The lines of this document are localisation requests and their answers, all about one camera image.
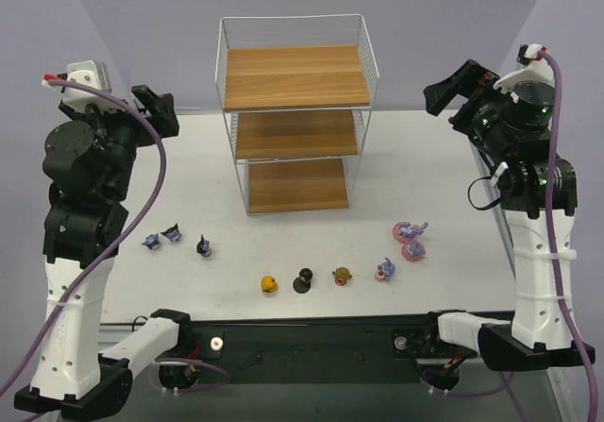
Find purple black cat toy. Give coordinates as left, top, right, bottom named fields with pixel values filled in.
left=195, top=234, right=212, bottom=258

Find yellow haired doll toy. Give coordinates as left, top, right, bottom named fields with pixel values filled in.
left=260, top=276, right=278, bottom=294

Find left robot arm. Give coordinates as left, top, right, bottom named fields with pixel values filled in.
left=14, top=85, right=194, bottom=421

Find purple cat toy middle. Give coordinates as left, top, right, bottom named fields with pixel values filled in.
left=160, top=223, right=182, bottom=243

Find purple bunny pink donut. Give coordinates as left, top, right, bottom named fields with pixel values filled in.
left=401, top=239, right=426, bottom=262
left=393, top=221, right=428, bottom=244

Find small purple bunny toy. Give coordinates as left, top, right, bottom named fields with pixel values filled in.
left=374, top=257, right=396, bottom=282

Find purple bunny pink donut lower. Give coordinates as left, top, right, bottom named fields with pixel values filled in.
left=401, top=239, right=426, bottom=262

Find purple cat toy far left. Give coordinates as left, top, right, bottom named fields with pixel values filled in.
left=141, top=233, right=160, bottom=250

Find purple bunny pink donut upper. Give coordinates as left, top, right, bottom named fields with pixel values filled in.
left=393, top=221, right=428, bottom=244

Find blonde pink dress doll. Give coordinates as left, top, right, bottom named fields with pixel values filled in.
left=332, top=267, right=352, bottom=286

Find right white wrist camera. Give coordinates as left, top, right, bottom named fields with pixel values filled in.
left=493, top=43, right=554, bottom=93

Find white wire wooden shelf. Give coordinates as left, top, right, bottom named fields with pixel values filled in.
left=214, top=14, right=380, bottom=215

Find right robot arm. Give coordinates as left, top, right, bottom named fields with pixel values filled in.
left=424, top=59, right=596, bottom=372

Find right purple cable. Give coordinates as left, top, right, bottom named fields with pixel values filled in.
left=422, top=48, right=596, bottom=422

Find black haired doll toy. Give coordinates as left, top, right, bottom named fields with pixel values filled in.
left=293, top=268, right=313, bottom=294

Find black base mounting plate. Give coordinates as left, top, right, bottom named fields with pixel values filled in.
left=150, top=314, right=477, bottom=390

